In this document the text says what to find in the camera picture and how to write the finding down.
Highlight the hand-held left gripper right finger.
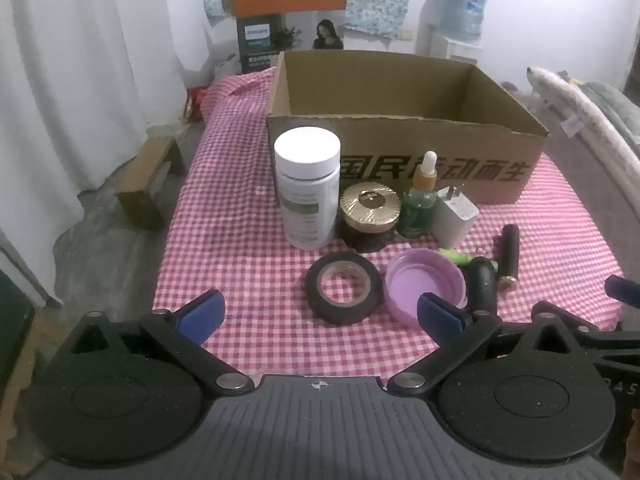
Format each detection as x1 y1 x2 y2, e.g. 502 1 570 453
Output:
386 292 576 395

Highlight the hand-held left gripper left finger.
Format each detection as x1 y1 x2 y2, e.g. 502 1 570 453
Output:
70 288 254 395

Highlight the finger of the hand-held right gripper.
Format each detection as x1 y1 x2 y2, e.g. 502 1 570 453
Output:
550 305 640 361
604 275 640 309

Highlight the purple plastic lid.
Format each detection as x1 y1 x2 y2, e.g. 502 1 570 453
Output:
384 248 469 328

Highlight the textured black tube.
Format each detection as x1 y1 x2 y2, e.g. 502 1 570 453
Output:
466 257 499 315

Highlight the black tube with gold end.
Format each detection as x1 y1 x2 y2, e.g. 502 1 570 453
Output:
499 224 521 292

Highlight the white plug charger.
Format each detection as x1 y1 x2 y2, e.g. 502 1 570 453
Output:
434 185 480 251

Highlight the green glass dropper bottle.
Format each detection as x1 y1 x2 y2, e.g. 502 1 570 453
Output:
397 151 440 238

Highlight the black tape roll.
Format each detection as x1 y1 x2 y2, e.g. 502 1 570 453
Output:
305 251 385 324

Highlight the dark jar with gold lid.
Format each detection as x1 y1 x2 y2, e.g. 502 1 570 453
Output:
339 182 402 254

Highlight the brown cardboard box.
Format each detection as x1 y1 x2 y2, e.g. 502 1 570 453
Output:
266 50 550 206

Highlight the green plastic tube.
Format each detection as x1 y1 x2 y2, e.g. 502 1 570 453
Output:
439 248 501 274

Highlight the pink checkered tablecloth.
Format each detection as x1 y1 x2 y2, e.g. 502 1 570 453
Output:
152 67 626 378

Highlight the grey bed base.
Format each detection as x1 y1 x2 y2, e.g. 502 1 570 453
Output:
500 82 640 281

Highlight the wooden stool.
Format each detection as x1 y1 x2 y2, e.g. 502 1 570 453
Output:
115 135 187 231

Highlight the white plastic bottle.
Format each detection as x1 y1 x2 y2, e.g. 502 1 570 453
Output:
273 127 342 251

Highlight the grey-green quilt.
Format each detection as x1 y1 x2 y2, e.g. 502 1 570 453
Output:
570 79 640 142

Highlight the red item on floor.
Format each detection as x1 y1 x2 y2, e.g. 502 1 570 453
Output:
186 87 212 122

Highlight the white curtain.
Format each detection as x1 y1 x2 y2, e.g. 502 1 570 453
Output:
0 0 216 306

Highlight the printed appliance box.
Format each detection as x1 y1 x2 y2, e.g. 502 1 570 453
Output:
236 9 346 73

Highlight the blue water jug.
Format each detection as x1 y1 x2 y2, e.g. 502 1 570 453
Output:
432 0 490 43

